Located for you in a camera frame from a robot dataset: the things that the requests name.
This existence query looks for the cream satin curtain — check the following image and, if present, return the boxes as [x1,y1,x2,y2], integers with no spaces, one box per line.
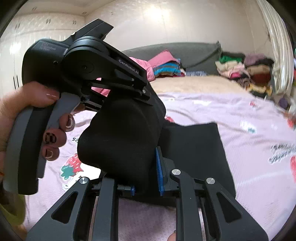
[257,0,294,95]

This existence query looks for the white wardrobe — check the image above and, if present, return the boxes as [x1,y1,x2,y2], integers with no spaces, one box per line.
[1,13,85,96]

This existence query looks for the pink plush blanket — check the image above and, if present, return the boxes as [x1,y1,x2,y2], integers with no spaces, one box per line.
[91,49,180,98]

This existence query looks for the lilac strawberry print bedsheet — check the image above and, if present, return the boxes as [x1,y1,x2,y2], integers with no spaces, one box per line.
[24,92,295,239]

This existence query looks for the beige mattress cover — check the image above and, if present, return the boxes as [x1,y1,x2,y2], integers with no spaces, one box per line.
[150,75,248,95]

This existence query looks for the pile of folded clothes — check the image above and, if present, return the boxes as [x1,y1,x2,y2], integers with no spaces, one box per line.
[215,52,274,99]

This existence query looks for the left hand painted nails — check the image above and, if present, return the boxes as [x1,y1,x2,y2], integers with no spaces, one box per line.
[1,81,75,179]

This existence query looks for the grey padded headboard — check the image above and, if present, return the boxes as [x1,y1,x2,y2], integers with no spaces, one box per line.
[123,42,221,75]

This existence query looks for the right hand thumb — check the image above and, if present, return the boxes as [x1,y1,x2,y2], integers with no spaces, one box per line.
[167,230,176,241]

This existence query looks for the black printed t-shirt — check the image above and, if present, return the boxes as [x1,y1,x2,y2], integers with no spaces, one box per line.
[77,91,236,197]

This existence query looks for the striped colourful folded cloth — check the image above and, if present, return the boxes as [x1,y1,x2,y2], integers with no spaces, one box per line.
[153,61,186,78]

